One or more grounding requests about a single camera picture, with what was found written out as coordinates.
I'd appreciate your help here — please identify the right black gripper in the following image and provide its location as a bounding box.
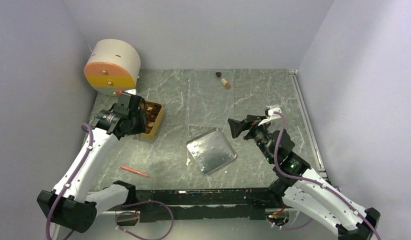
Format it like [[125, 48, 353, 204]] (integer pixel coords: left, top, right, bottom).
[[227, 114, 275, 163]]

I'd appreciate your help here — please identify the square silver metal lid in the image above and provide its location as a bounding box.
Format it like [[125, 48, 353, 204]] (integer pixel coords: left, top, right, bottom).
[[186, 128, 237, 175]]

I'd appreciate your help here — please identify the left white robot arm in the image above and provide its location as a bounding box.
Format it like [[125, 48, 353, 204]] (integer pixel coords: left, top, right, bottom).
[[36, 92, 147, 240]]

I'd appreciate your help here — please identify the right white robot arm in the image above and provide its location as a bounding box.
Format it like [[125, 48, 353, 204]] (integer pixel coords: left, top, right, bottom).
[[227, 115, 381, 240]]

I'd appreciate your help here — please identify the gold chocolate box tray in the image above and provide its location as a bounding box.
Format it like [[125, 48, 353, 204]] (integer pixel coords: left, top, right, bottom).
[[140, 101, 165, 140]]

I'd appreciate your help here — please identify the clear plastic tray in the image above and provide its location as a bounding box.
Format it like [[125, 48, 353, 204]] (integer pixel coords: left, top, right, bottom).
[[185, 69, 235, 127]]

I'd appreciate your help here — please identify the red pen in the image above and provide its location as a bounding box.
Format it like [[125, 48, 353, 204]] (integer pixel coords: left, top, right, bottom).
[[120, 165, 150, 178]]

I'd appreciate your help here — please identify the round pastel drawer box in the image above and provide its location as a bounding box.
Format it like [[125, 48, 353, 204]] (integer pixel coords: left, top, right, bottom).
[[83, 39, 141, 97]]

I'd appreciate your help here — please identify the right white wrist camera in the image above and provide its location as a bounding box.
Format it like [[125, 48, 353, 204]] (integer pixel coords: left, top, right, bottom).
[[258, 104, 282, 126]]

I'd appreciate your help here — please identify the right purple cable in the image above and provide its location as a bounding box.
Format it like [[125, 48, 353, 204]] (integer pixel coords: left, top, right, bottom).
[[266, 111, 382, 240]]

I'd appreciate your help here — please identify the purple cable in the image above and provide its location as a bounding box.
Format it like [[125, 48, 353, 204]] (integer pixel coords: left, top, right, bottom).
[[266, 111, 382, 240], [44, 123, 175, 240]]

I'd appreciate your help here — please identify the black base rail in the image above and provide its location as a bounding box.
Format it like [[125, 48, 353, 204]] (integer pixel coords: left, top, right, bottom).
[[112, 187, 284, 223]]

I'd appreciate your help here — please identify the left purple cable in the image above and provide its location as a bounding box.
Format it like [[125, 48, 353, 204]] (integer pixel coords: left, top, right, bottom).
[[44, 123, 175, 240]]

